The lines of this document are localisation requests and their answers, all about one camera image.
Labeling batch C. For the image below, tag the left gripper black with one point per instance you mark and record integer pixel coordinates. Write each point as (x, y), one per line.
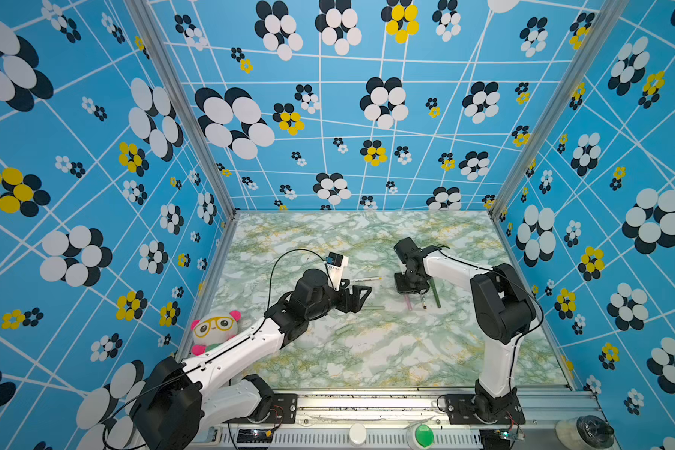
(356, 302)

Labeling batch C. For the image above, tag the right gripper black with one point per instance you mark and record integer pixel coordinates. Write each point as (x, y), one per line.
(398, 287)

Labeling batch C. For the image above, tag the dark green pen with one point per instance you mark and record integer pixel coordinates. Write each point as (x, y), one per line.
(435, 294)

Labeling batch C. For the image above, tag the pink pen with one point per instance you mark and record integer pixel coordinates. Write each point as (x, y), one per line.
(408, 302)

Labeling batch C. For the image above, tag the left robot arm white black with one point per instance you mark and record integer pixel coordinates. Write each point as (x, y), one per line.
(181, 399)

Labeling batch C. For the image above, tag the white pen yellow end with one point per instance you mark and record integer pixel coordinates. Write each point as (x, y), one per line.
(366, 279)

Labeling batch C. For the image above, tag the white push button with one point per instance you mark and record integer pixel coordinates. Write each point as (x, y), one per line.
(358, 435)

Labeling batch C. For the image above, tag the plush toy pink green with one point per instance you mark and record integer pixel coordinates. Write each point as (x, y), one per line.
(213, 330)

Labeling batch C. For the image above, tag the green push button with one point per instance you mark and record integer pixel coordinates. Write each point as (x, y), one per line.
(420, 437)

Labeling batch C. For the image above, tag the tape roll spool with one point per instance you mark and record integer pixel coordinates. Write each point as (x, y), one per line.
(587, 432)

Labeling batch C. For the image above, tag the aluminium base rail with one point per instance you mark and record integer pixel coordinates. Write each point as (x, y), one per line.
(323, 420)

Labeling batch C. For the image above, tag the right aluminium corner post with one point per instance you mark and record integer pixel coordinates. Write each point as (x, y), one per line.
(606, 18)

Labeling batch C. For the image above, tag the aluminium corner post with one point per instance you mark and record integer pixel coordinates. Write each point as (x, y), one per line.
(606, 18)
(148, 29)

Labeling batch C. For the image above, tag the left aluminium corner post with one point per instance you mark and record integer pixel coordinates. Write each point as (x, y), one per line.
(148, 29)

